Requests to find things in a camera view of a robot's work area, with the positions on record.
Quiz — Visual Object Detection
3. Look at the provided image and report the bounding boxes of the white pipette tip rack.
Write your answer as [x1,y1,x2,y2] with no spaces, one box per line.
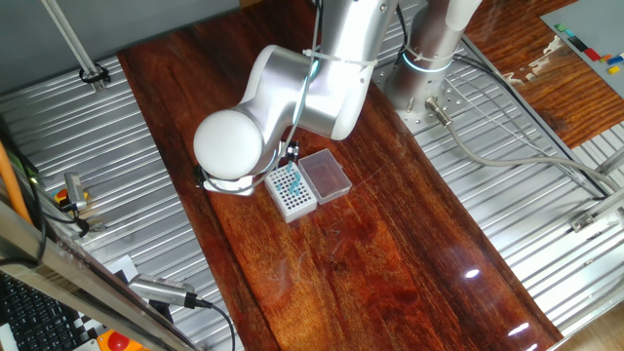
[263,162,319,224]

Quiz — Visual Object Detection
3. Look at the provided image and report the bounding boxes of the clear plastic box lid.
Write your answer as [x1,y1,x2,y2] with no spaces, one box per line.
[296,148,354,206]

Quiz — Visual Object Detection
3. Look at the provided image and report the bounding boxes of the glossy brown wooden board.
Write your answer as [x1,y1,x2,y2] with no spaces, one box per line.
[116,0,565,351]

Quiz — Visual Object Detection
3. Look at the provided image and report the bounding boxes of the slanted metal pole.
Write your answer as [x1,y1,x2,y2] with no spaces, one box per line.
[41,0,109,95]

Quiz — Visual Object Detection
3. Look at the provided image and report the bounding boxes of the red emergency stop button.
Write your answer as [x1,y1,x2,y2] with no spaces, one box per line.
[96,329,150,351]

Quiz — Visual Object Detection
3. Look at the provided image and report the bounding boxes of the orange pole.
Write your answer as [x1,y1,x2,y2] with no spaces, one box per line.
[0,140,33,226]

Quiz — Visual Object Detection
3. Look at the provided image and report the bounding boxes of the black keyboard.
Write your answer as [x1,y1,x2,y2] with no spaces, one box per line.
[0,272,82,351]

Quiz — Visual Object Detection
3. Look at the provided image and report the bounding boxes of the aluminium profile bar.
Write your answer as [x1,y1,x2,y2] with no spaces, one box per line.
[568,187,624,233]
[592,145,624,176]

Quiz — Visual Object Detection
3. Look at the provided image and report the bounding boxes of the grey board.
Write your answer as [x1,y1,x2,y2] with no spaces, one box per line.
[539,0,624,98]

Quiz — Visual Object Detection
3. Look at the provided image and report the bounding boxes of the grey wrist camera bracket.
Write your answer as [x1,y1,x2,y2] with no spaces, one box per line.
[197,165,257,197]

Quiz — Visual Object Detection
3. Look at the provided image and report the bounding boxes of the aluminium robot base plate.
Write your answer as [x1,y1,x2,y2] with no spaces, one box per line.
[372,46,472,136]

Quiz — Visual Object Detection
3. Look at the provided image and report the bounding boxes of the silver ribbed camera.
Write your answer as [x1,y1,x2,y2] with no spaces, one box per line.
[127,272,199,309]

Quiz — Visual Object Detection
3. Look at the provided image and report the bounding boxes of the black camera cable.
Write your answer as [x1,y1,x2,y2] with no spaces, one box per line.
[194,297,238,351]

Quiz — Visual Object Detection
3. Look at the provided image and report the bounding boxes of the grey cable with metal connector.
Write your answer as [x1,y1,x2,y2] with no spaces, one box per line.
[424,96,624,192]

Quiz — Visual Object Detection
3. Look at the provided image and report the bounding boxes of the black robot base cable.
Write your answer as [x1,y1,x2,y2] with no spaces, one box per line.
[452,52,610,201]

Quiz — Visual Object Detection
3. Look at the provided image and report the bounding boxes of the black cable tie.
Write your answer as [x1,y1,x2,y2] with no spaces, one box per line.
[78,61,112,85]

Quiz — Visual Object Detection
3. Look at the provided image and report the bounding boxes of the steel frame beam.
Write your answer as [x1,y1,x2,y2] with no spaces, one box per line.
[0,202,199,351]

